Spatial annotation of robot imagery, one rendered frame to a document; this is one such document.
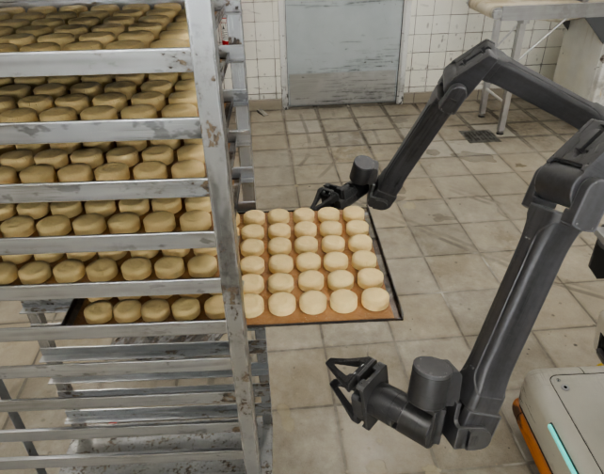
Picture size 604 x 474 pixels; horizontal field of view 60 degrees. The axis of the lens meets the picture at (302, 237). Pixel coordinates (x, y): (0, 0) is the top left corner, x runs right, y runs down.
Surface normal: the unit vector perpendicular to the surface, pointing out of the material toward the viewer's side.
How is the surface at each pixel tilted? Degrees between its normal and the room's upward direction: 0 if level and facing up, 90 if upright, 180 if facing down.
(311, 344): 0
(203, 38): 90
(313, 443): 0
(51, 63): 90
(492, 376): 69
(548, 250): 78
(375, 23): 90
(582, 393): 0
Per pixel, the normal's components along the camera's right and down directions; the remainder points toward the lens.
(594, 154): -0.67, -0.65
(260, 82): 0.09, 0.54
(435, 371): 0.11, -0.95
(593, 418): -0.02, -0.84
